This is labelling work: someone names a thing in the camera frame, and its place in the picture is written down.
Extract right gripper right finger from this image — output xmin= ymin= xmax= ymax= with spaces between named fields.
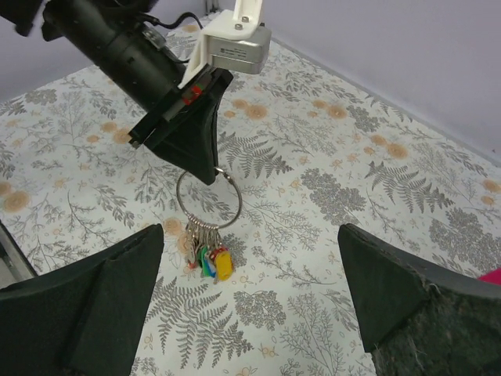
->
xmin=337 ymin=224 xmax=500 ymax=375

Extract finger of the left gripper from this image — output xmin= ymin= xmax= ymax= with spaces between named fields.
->
xmin=150 ymin=103 xmax=219 ymax=185

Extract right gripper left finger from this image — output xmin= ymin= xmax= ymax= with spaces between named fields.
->
xmin=1 ymin=224 xmax=164 ymax=375

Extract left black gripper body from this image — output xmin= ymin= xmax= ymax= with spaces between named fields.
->
xmin=128 ymin=67 xmax=233 ymax=150

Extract yellow key tag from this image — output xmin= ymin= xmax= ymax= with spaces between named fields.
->
xmin=214 ymin=251 xmax=233 ymax=280

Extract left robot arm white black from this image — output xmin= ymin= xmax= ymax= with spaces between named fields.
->
xmin=1 ymin=1 xmax=233 ymax=185

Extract red folded cloth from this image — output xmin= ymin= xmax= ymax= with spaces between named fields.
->
xmin=478 ymin=268 xmax=501 ymax=285

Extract green key tag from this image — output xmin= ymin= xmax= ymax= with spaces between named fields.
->
xmin=197 ymin=248 xmax=211 ymax=273

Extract blue key tag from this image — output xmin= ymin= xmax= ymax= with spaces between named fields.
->
xmin=204 ymin=260 xmax=217 ymax=278

